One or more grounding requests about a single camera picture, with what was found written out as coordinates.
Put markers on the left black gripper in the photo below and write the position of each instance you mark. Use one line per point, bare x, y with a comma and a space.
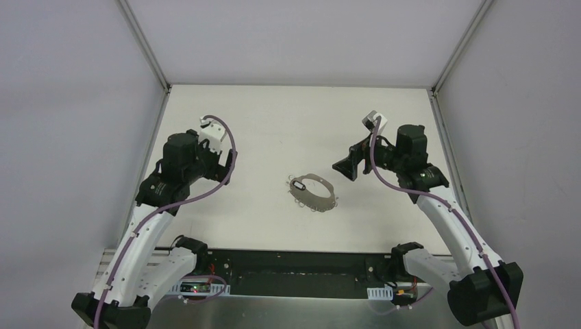
222, 162

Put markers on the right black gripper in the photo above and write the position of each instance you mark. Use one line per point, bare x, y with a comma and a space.
361, 155

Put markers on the key with black tag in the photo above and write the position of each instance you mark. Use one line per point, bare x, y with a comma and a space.
298, 185

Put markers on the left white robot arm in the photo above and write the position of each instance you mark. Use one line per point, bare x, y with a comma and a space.
127, 291

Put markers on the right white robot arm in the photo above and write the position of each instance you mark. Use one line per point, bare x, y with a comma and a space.
480, 286

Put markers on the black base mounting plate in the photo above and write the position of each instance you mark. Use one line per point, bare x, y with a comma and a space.
303, 274

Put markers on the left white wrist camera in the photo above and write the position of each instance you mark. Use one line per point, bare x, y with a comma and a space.
211, 135

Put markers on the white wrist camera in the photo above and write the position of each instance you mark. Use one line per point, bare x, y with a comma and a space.
211, 135
375, 121

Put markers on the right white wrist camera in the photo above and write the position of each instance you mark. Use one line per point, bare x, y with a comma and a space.
375, 121

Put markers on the left white cable duct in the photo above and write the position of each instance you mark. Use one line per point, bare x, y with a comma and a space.
199, 289

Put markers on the white cable duct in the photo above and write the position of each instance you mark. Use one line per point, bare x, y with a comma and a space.
199, 289
384, 293

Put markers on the right white cable duct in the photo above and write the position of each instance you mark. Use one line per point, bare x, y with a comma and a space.
384, 293

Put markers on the aluminium frame rail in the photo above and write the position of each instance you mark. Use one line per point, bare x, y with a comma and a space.
107, 258

